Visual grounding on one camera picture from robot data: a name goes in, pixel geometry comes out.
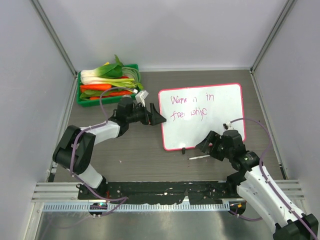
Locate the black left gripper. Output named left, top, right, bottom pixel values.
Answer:
left=126, top=102, right=166, bottom=126

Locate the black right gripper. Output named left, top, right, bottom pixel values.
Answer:
left=195, top=130, right=233, bottom=161

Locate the white marker with pink cap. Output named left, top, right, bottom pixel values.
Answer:
left=188, top=154, right=210, bottom=160

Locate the pink framed whiteboard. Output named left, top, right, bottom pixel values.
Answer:
left=158, top=83, right=246, bottom=151

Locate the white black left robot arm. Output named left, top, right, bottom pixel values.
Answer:
left=52, top=97, right=166, bottom=200

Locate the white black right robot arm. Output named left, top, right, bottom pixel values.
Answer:
left=196, top=129, right=319, bottom=240

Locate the blue silver energy drink can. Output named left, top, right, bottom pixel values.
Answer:
left=121, top=94, right=132, bottom=99

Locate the green onion toy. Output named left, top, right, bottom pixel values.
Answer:
left=81, top=77, right=144, bottom=90

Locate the bok choy toy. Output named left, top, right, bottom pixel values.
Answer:
left=80, top=54, right=124, bottom=79

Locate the orange carrot toy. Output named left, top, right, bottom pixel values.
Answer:
left=80, top=83, right=113, bottom=92

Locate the green leaf vegetable toy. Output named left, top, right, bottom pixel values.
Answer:
left=79, top=90, right=104, bottom=101

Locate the green plastic tray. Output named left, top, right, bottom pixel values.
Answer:
left=76, top=64, right=141, bottom=107

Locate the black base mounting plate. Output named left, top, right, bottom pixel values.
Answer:
left=77, top=180, right=241, bottom=205

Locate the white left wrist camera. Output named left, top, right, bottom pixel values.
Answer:
left=135, top=90, right=149, bottom=107

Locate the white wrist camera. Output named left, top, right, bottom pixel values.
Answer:
left=223, top=122, right=234, bottom=131
left=135, top=90, right=149, bottom=107

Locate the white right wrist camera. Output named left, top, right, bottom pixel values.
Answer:
left=223, top=122, right=234, bottom=131

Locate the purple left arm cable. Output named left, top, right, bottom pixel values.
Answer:
left=70, top=86, right=138, bottom=217

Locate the white slotted cable duct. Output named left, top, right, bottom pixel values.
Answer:
left=42, top=201, right=230, bottom=213

